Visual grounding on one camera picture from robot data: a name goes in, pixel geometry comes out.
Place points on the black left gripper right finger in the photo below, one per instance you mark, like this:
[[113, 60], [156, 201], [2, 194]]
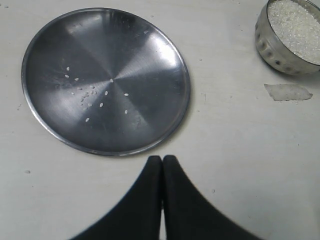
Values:
[[188, 215]]

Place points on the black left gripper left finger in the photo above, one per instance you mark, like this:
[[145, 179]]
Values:
[[137, 216]]

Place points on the steel bowl of rice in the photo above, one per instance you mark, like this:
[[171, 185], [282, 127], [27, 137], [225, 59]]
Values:
[[287, 36]]

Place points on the round steel plate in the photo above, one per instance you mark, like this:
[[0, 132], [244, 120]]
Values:
[[105, 82]]

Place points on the clear tape piece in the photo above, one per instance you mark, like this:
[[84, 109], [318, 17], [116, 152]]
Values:
[[287, 92]]

